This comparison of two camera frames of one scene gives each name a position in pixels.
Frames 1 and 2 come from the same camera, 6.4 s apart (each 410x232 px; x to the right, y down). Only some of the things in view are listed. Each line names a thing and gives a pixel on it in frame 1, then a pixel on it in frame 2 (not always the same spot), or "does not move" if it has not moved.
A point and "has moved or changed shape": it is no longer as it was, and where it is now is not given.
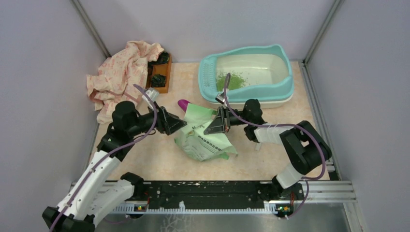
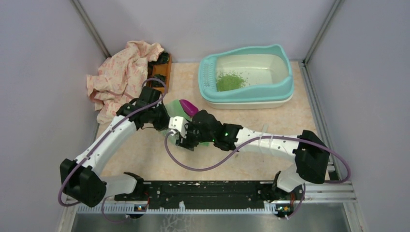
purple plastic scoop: [183, 104] does not move
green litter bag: [192, 141] has moved or changed shape
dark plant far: [163, 58] does not move
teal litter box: [263, 74] does not move
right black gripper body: [240, 114] to [194, 135]
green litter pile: [236, 81] does not move
